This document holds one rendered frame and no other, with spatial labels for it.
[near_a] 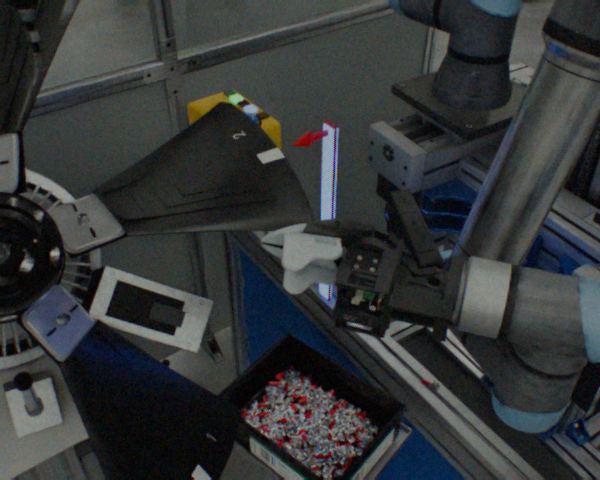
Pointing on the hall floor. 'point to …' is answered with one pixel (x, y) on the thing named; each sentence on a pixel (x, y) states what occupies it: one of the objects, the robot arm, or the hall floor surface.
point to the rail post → (235, 303)
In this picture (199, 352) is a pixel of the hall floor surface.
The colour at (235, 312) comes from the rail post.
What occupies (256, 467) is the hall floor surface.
